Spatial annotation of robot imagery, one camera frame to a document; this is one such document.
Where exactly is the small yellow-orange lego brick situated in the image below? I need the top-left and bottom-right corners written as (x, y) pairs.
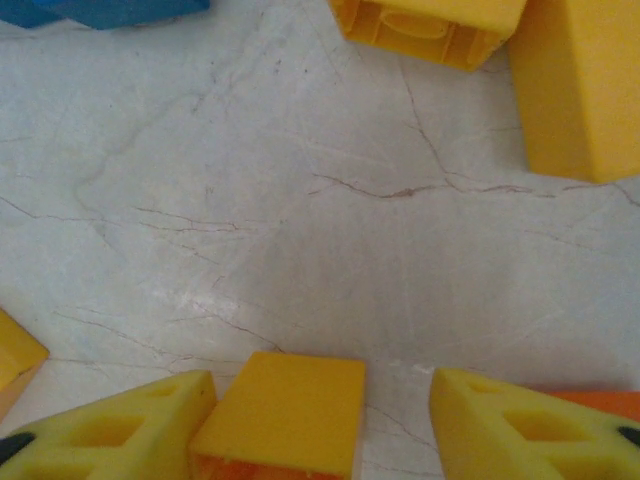
top-left (188, 351), bottom-right (367, 480)

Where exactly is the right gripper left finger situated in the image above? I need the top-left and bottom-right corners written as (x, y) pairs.
top-left (0, 369), bottom-right (219, 480)

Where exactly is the long yellow lego brick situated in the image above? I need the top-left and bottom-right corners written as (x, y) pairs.
top-left (508, 0), bottom-right (640, 184)

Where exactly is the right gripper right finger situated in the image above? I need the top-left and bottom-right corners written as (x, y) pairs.
top-left (430, 368), bottom-right (640, 480)

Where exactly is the small blue lego brick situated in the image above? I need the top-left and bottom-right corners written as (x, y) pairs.
top-left (0, 0), bottom-right (211, 31)

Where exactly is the small yellow lego brick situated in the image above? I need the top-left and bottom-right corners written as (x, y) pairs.
top-left (0, 307), bottom-right (51, 426)
top-left (327, 0), bottom-right (530, 75)

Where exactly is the long orange lego brick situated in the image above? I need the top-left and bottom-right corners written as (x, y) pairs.
top-left (547, 391), bottom-right (640, 426)

